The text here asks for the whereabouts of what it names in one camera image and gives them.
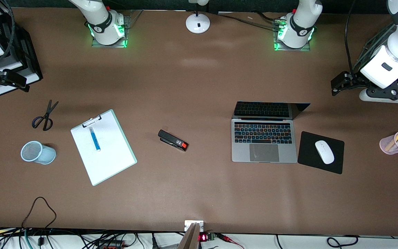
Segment silver laptop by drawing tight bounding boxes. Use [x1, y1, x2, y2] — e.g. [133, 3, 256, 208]
[231, 101, 311, 163]

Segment blue marker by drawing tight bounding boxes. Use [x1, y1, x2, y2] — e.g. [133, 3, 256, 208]
[88, 127, 102, 152]

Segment black stacked document tray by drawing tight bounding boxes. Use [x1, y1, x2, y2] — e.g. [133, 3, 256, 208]
[0, 7, 44, 97]

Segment white computer mouse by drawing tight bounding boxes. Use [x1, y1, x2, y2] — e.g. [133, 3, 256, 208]
[315, 140, 335, 165]

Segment yellow pencil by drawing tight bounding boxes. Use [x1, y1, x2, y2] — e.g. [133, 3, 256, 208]
[385, 131, 398, 151]

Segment black mouse pad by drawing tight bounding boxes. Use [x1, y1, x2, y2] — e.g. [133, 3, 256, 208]
[297, 131, 345, 175]

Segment blue mesh pen cup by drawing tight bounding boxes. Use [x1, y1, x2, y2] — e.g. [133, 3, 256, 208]
[21, 141, 56, 165]

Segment mint green clipboard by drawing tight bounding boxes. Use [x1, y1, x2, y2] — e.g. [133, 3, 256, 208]
[70, 109, 138, 186]

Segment white round lamp base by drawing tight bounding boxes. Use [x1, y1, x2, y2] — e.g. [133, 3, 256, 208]
[186, 0, 211, 34]

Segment black stapler with red tip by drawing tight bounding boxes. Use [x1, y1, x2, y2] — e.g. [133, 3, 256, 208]
[158, 130, 189, 152]

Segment orange connector strip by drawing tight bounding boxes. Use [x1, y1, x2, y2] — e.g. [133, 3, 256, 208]
[97, 240, 126, 249]

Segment dark wire mesh tray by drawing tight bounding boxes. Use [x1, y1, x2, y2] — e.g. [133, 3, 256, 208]
[353, 22, 398, 101]

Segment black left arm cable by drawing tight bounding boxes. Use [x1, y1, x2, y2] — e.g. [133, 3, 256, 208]
[344, 0, 359, 75]

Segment black handled scissors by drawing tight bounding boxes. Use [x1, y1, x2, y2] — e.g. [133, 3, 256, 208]
[32, 100, 59, 131]

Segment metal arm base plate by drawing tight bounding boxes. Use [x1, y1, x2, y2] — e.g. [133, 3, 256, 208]
[91, 10, 144, 48]
[273, 19, 312, 52]

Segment black cable across table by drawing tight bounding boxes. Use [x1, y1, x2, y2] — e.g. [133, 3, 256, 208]
[216, 11, 283, 31]

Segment brown cable loop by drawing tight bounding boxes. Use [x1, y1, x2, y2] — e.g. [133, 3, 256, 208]
[21, 196, 57, 230]

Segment black looped cable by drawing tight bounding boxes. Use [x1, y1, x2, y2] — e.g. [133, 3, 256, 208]
[326, 235, 359, 249]

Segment teal cable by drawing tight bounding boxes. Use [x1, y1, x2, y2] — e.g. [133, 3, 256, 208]
[23, 229, 34, 249]

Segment red wire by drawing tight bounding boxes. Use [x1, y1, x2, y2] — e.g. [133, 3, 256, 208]
[216, 233, 245, 249]

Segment wooden camera mount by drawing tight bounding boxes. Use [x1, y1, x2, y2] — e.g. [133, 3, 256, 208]
[178, 220, 205, 249]

